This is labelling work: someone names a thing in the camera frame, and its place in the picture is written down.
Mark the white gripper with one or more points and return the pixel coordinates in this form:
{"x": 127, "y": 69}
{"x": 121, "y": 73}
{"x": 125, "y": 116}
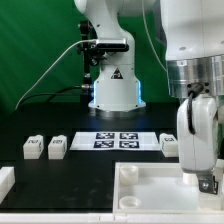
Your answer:
{"x": 198, "y": 153}

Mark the white square table top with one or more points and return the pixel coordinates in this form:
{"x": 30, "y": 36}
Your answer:
{"x": 145, "y": 188}

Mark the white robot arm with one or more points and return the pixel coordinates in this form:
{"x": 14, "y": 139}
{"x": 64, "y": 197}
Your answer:
{"x": 194, "y": 31}

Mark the white tag sheet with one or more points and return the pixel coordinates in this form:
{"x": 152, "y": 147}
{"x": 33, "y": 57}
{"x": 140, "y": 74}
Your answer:
{"x": 131, "y": 141}

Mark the white left obstacle block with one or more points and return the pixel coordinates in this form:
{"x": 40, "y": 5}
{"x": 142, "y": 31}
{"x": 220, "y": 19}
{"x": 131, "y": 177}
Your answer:
{"x": 7, "y": 180}

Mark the white front obstacle bar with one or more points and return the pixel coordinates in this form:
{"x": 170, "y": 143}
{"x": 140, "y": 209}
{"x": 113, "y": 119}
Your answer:
{"x": 24, "y": 218}

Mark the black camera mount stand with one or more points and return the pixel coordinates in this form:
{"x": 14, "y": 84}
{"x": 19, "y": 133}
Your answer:
{"x": 91, "y": 57}

